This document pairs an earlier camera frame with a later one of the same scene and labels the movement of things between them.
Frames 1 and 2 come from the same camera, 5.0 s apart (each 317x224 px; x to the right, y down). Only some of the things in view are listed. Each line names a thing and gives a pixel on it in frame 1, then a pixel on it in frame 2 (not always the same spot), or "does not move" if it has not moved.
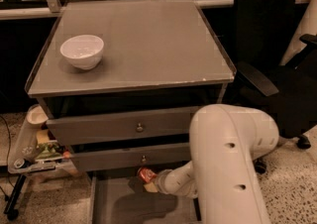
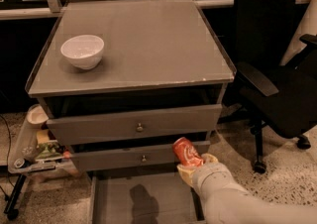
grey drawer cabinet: [117, 80] does not move
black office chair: [264, 32] does not move
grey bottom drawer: [120, 197] does not move
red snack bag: [147, 174] → [186, 153]
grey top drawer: [146, 126] does not move
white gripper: [162, 180] → [208, 175]
